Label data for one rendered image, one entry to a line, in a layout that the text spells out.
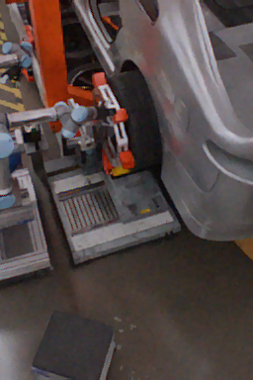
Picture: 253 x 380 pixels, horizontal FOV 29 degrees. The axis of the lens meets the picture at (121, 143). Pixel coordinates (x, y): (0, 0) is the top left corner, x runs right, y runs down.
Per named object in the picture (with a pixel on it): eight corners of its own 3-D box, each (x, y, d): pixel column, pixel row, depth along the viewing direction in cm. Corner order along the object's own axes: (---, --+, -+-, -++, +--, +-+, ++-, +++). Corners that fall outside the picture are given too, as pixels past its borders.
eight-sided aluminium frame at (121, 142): (127, 180, 328) (128, 124, 288) (119, 183, 326) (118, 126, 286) (102, 127, 362) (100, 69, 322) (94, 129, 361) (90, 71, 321)
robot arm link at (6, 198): (9, 189, 281) (6, 119, 243) (17, 208, 272) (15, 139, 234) (-12, 194, 276) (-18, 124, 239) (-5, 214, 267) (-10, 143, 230)
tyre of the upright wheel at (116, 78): (171, 110, 285) (131, 49, 329) (134, 120, 280) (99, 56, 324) (166, 182, 332) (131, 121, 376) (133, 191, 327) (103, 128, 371)
